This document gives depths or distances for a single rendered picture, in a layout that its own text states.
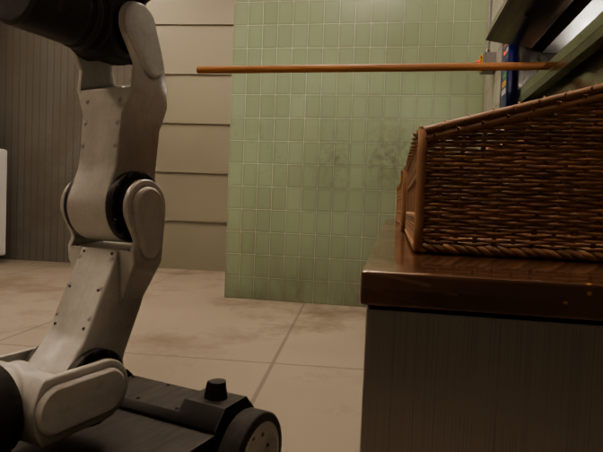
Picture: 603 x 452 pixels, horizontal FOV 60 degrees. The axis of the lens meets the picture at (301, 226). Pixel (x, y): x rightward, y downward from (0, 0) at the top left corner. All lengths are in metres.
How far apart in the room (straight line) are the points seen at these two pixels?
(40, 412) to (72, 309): 0.22
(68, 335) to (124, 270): 0.15
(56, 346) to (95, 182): 0.32
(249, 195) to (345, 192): 0.63
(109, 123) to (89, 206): 0.17
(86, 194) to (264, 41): 2.65
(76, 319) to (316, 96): 2.62
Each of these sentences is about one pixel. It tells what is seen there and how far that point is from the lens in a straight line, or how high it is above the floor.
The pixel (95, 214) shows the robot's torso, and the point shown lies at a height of 0.60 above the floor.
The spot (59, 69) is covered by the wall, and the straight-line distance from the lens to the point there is 5.67.
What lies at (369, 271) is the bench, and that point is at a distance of 0.44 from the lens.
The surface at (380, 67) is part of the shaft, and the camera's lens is 2.16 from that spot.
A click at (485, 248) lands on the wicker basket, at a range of 0.65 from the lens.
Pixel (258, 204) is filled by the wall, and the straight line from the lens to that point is 3.45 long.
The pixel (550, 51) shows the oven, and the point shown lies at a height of 1.34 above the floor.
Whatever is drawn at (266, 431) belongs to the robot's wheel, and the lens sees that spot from 1.21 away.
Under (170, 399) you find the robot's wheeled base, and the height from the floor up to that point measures 0.19.
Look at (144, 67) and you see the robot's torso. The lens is 1.10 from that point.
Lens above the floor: 0.63
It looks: 2 degrees down
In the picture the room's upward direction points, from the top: 2 degrees clockwise
